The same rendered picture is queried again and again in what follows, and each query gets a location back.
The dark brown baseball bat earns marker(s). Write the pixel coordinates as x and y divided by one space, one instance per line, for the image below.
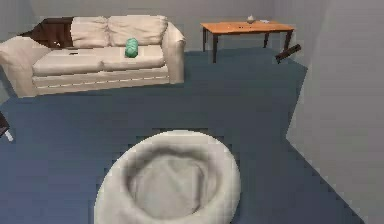
288 53

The small white bowl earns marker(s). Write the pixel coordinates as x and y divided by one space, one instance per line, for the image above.
250 19

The orange wooden table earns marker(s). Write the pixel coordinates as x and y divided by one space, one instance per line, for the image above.
245 28

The small black remote control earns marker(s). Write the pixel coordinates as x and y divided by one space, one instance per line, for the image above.
73 53

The white round beanbag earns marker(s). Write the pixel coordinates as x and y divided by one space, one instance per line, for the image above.
170 180

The green round cushion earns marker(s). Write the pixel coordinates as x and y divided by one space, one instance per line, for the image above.
131 47

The small pale flat object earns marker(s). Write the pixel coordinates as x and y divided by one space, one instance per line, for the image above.
265 21

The dark furniture with white leg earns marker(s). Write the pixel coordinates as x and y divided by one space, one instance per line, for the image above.
4 128

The cream fabric sofa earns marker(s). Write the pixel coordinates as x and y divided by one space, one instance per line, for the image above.
83 63

